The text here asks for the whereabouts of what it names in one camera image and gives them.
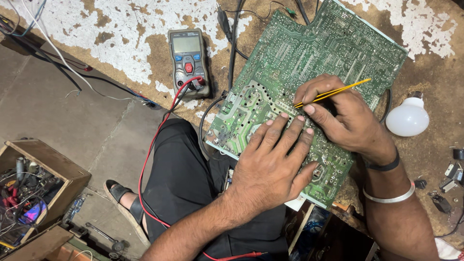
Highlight person's left hand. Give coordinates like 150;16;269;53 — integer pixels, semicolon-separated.
226;112;320;215

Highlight person's right hand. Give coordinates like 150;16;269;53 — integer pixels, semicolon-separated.
293;74;398;166

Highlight yellow tweezers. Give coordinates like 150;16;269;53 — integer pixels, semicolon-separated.
294;78;372;109

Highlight green printed circuit board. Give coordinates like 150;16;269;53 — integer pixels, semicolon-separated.
204;0;409;210

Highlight white light bulb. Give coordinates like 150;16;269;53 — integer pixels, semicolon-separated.
385;91;430;137

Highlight black wristband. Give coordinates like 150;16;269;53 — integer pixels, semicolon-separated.
364;147;400;172

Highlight blue plastic bag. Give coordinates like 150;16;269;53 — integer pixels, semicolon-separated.
290;206;331;261

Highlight person's black trousers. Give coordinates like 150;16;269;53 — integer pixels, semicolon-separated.
141;119;290;261

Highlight red multimeter test lead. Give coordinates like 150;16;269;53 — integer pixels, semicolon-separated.
138;76;269;261

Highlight silver bangle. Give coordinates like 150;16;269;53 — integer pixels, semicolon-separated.
362;179;415;203

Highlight black multimeter test lead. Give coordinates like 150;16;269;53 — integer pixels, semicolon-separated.
147;84;193;153

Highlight metal heat sink part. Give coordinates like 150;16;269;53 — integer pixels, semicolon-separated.
439;162;464;193

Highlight black rectangular electronic component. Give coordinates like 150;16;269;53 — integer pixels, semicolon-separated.
431;194;452;214

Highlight black sandal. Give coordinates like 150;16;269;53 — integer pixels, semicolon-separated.
103;179;151;248

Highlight person's foot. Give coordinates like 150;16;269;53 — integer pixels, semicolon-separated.
119;190;146;232

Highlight grey digital multimeter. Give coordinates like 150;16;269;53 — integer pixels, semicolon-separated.
167;28;211;100

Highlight white and red cloth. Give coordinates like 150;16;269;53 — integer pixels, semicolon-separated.
434;237;464;261

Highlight metal wrench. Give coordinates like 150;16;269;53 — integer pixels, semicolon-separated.
85;222;125;252

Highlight small blue circuit board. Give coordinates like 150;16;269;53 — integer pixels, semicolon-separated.
63;195;86;223

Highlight wooden box of tools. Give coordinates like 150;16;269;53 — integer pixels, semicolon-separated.
0;139;92;251

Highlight wooden plank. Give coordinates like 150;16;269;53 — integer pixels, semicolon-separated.
0;225;75;261

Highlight black looped cable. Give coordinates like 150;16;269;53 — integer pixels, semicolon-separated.
198;96;227;160

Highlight thin wire with green clip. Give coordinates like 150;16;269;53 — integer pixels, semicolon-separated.
224;1;297;22

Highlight thick black cable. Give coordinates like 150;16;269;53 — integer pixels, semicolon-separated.
228;0;244;91

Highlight red and blue wires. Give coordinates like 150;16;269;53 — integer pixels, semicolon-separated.
127;88;161;108

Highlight black probe with cable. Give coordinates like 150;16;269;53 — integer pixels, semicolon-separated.
216;4;250;59

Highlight white wire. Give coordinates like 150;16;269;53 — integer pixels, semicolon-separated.
21;0;135;101

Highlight long black cable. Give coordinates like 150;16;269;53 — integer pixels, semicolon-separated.
0;27;145;98

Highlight grey and blue cables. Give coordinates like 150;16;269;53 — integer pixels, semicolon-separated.
0;0;48;37

